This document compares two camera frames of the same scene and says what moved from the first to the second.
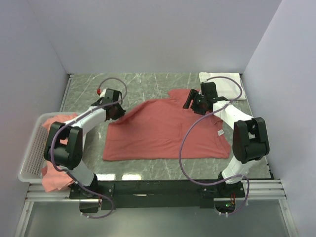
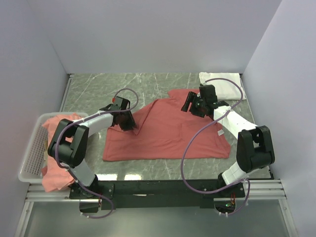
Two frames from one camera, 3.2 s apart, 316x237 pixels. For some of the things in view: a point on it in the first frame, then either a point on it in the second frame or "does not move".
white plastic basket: x=34 y=160 does not move
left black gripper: x=118 y=112 to x=127 y=120
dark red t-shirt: x=156 y=129 does not move
